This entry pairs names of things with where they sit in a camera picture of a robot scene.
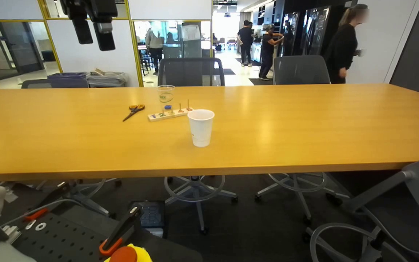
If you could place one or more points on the floor socket box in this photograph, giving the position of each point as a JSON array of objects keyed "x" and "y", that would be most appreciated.
[{"x": 152, "y": 215}]

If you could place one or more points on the row of black refrigerators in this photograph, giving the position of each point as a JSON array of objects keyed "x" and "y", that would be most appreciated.
[{"x": 306, "y": 31}]

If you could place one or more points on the clear plastic cup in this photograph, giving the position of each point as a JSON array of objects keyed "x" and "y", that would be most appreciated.
[{"x": 166, "y": 94}]

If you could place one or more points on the grey mesh office chair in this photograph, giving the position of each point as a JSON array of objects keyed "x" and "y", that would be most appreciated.
[{"x": 190, "y": 72}]

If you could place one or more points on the row of lined bins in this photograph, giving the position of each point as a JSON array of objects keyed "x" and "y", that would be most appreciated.
[{"x": 104, "y": 79}]

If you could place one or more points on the blue round block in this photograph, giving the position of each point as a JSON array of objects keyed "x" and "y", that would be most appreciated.
[{"x": 168, "y": 108}]

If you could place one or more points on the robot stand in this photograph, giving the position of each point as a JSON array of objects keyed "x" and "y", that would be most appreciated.
[{"x": 67, "y": 236}]

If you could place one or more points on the yellow emergency stop button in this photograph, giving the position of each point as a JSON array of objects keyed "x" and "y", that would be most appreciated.
[{"x": 131, "y": 254}]

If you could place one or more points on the person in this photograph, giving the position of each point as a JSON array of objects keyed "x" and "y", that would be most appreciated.
[
  {"x": 155, "y": 45},
  {"x": 246, "y": 40},
  {"x": 342, "y": 47},
  {"x": 267, "y": 51}
]

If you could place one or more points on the black clamp with orange grip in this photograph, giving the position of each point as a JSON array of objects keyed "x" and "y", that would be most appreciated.
[
  {"x": 51, "y": 198},
  {"x": 120, "y": 229}
]

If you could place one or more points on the wooden peg board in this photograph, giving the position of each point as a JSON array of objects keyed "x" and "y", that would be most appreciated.
[{"x": 166, "y": 115}]

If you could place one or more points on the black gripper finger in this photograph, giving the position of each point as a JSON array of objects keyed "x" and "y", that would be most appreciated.
[
  {"x": 83, "y": 32},
  {"x": 104, "y": 40}
]

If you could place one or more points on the white paper cup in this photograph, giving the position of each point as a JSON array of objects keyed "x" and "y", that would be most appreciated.
[{"x": 201, "y": 127}]

